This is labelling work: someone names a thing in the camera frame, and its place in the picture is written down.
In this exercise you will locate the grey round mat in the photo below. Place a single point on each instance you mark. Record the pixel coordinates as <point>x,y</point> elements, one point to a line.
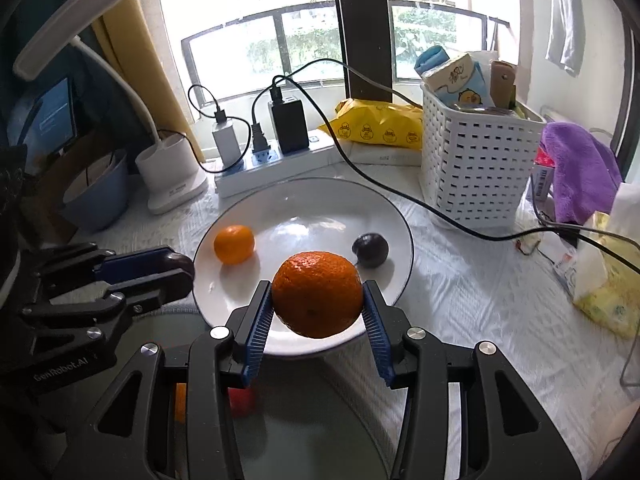
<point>310,430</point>

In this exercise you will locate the small red white box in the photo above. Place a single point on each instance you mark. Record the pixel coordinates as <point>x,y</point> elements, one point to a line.
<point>542,180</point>

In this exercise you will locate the large orange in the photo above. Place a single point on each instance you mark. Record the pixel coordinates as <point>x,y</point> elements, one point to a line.
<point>317,292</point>

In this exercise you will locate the yellow tissue pack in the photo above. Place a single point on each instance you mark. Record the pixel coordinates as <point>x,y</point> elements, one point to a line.
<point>610,290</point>

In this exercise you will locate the yellow curtain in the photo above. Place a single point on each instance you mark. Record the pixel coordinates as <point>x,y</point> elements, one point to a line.
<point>125,20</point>

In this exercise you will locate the blue bowl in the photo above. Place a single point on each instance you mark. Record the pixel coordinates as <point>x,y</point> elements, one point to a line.
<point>95,210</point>

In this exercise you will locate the blue rolled item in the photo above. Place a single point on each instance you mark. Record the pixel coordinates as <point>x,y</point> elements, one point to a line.
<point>432,59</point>

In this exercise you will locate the white USB charger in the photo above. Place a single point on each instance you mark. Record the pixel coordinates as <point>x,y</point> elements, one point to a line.
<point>225,142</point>

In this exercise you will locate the black power plug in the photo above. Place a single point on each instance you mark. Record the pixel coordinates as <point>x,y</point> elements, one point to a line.
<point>260,142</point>

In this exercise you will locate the white plastic basket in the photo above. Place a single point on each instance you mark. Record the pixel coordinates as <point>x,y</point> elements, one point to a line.
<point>475,170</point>

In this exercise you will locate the white plastic packet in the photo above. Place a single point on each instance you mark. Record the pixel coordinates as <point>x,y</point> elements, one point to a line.
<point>567,272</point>

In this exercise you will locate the black power adapter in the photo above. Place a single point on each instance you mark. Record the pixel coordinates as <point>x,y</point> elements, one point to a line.
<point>289,127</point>

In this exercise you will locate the dark window frame post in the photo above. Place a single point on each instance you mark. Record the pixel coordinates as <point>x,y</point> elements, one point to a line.
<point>360,25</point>

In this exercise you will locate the flat white box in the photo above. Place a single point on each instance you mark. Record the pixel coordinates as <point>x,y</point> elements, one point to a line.
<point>385,157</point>

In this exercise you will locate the white desk lamp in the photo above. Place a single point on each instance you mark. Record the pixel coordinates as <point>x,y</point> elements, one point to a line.
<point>170,170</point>

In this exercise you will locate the dark teal curtain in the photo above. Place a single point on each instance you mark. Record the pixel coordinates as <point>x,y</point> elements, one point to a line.
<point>55,15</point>

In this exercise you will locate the printed tissue pack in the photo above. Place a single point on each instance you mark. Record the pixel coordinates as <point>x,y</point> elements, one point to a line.
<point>457,80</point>

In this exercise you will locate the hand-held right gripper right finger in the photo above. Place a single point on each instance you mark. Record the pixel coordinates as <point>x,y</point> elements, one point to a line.
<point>375,331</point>

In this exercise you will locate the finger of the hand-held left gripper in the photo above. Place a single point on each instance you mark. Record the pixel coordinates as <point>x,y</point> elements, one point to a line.
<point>135,262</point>
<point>150,291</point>

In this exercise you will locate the brown leather case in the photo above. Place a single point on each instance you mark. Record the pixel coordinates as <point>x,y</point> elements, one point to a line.
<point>502,85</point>

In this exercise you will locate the purple cloth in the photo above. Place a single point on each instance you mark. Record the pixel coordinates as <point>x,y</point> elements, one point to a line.
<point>580,170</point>

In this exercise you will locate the black balcony railing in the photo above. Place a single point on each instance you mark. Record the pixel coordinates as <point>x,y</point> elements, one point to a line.
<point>276,40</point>

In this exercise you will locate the white plate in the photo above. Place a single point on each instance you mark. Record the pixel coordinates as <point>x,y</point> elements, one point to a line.
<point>300,217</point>

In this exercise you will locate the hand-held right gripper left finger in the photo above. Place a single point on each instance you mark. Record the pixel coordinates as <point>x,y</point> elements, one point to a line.
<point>260,321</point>

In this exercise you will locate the hanging white shirt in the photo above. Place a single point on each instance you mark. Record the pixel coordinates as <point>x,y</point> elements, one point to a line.
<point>565,20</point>

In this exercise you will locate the red tomato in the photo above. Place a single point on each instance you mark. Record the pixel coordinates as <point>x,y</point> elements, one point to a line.
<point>242,401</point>

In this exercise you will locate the white power strip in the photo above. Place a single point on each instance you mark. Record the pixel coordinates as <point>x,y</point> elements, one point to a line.
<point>300,161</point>

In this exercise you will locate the tablet with lit screen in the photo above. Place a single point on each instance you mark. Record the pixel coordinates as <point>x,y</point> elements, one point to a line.
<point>47,120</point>

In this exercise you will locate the yellow printed packet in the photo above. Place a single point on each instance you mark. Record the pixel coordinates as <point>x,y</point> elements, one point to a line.
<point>380,127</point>

